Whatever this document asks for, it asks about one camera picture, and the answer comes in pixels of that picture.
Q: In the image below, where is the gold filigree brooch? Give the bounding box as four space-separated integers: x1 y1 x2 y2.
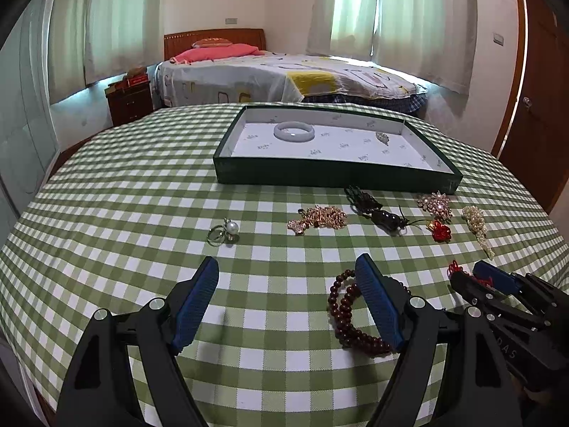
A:
287 205 348 236

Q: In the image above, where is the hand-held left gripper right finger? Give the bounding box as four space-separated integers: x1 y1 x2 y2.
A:
355 253 523 427

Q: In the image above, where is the pale green window curtain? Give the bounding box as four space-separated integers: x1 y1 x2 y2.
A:
307 0 478 96
47 0 167 99

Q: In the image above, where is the floral pearl rhinestone brooch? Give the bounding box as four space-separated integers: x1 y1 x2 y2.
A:
417 190 453 223

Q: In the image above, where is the red knot charm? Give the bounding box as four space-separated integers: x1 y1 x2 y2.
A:
447 260 494 285
426 219 452 243

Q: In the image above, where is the wooden bed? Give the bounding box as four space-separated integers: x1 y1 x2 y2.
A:
153 29 430 114

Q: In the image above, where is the dark green tray box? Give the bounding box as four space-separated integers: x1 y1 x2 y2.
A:
213 105 464 195

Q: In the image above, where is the dark wooden nightstand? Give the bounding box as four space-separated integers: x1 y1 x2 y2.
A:
105 82 154 127

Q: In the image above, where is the green checked tablecloth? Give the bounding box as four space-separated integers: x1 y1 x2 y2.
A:
0 101 563 427

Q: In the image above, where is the patterned bedspread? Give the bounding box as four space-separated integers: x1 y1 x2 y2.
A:
155 51 430 112

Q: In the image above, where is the silver pearl ring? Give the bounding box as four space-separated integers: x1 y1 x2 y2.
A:
207 218 241 246

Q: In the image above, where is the dark red bead bracelet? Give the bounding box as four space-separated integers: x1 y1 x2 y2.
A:
328 269 412 357

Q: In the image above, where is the white jade bangle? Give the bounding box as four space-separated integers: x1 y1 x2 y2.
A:
274 121 316 142

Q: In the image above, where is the pink pillow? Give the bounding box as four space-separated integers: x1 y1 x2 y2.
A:
171 43 267 64

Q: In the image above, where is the brown wooden door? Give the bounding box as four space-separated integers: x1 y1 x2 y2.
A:
491 0 569 214

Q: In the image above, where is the pale wardrobe door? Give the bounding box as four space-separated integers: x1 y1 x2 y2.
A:
0 0 60 214

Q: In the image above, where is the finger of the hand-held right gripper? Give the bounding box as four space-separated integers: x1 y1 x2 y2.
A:
450 271 538 327
472 260 569 325

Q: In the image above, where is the black corded pendant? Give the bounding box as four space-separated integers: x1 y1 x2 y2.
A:
346 185 427 235

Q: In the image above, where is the cream pearl cluster clip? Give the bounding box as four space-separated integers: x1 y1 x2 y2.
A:
461 205 495 259

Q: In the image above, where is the red boxes stack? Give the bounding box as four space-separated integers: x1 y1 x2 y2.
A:
124 68 150 88

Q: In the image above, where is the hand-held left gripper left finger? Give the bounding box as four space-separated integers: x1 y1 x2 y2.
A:
55 255 220 427

